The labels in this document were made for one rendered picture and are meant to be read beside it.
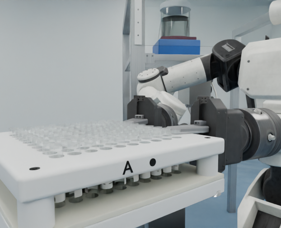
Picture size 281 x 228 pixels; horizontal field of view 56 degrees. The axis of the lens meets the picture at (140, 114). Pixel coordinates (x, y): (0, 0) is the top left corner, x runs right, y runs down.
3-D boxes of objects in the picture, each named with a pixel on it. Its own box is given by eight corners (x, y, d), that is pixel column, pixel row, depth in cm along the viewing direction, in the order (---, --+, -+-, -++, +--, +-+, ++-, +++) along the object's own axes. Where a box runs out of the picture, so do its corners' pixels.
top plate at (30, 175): (19, 206, 18) (18, 177, 18) (-26, 148, 37) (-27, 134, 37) (225, 153, 33) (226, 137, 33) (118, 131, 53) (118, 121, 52)
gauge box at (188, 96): (211, 104, 123) (212, 61, 122) (189, 104, 122) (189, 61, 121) (196, 102, 145) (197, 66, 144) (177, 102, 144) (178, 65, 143)
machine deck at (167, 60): (211, 63, 122) (212, 54, 122) (130, 62, 118) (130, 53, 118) (179, 73, 183) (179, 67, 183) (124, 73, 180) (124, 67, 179)
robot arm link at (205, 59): (202, 78, 101) (237, 66, 99) (209, 92, 94) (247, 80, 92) (197, 52, 93) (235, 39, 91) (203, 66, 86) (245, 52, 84)
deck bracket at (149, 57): (154, 63, 118) (154, 53, 118) (143, 63, 118) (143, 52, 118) (154, 63, 119) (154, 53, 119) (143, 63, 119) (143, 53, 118)
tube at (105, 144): (105, 212, 27) (102, 140, 26) (98, 208, 28) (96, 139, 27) (115, 209, 28) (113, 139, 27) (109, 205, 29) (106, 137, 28)
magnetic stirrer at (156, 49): (203, 55, 124) (203, 36, 123) (158, 54, 122) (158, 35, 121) (190, 60, 144) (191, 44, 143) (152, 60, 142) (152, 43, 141)
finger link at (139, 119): (119, 125, 45) (132, 122, 51) (137, 126, 44) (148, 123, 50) (119, 116, 45) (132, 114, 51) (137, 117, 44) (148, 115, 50)
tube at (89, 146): (89, 217, 26) (86, 142, 25) (83, 213, 27) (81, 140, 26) (100, 213, 27) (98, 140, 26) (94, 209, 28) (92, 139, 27)
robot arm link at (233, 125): (230, 96, 35) (282, 97, 41) (183, 96, 43) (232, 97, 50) (226, 188, 36) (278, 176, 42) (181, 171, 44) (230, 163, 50)
